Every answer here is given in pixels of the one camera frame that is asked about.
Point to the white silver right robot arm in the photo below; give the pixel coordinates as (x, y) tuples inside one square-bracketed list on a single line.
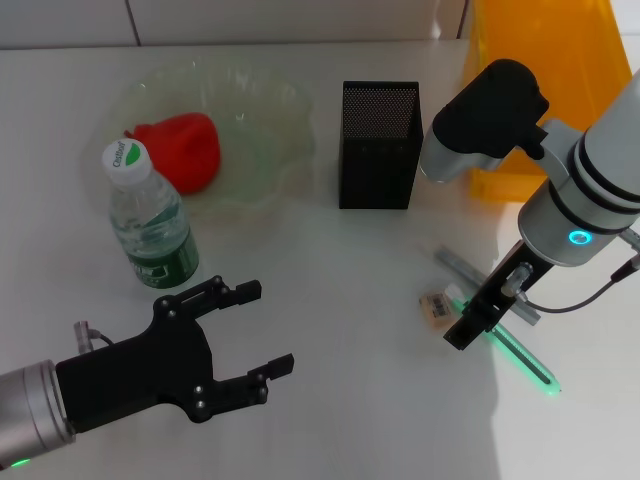
[(590, 190)]

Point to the green utility knife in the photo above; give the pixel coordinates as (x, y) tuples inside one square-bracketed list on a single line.
[(525, 362)]

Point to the yellow plastic bin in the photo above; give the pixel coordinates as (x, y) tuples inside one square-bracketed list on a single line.
[(550, 40)]

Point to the grey glitter pen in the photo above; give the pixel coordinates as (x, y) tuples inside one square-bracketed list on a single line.
[(457, 264)]

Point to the beige eraser with barcode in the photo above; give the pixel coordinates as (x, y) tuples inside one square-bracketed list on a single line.
[(435, 307)]

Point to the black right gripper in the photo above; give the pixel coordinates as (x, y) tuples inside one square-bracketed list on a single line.
[(530, 262)]

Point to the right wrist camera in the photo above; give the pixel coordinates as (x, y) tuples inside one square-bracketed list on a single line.
[(490, 115)]

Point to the red orange fruit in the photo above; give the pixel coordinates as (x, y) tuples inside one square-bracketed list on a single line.
[(190, 150)]

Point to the green glass fruit plate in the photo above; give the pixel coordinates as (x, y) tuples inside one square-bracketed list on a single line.
[(270, 115)]

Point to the black mesh pen holder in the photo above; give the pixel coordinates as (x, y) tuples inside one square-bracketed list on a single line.
[(380, 165)]

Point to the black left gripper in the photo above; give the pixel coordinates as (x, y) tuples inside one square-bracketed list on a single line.
[(135, 375)]

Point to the clear green-label water bottle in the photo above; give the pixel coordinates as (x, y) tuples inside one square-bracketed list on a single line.
[(150, 235)]

